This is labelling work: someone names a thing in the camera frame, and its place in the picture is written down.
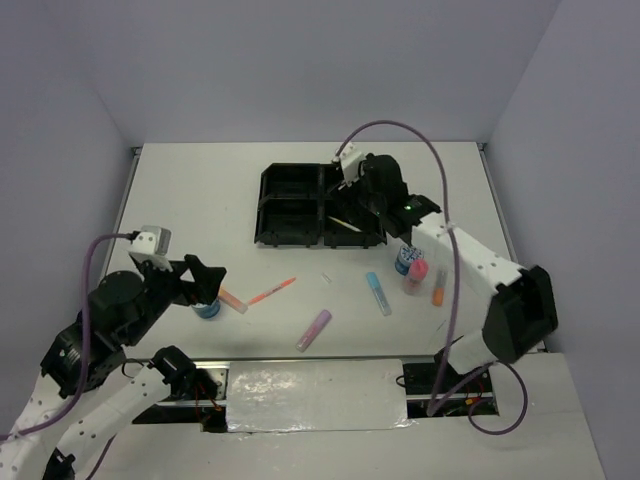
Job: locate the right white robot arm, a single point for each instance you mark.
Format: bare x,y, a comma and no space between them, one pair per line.
520,308

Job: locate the silver tape sheet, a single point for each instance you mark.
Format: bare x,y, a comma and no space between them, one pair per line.
310,396

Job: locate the purple glue stick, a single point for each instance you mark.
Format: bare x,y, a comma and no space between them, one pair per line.
316,327

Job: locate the orange glue stick left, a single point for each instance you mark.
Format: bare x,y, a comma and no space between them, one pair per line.
232,301

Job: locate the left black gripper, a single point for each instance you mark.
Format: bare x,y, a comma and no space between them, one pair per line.
205,287

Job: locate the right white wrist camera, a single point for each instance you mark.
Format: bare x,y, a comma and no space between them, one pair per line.
348,159

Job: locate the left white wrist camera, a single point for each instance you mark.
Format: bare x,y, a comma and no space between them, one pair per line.
151,244

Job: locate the pink glue bottle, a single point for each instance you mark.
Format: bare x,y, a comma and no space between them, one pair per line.
415,276

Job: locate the yellow highlighter pen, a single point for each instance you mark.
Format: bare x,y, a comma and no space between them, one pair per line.
344,224

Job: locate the blue glue stick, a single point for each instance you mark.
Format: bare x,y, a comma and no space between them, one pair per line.
378,293

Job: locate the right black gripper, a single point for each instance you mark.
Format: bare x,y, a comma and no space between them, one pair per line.
342,194

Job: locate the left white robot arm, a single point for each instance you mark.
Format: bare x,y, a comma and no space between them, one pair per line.
52,438

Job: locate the orange highlighter pen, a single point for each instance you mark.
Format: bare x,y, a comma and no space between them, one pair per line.
271,291

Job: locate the black four-compartment organizer tray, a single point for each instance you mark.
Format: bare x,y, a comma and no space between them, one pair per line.
293,207

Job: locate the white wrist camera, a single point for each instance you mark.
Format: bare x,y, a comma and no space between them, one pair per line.
151,244
348,159

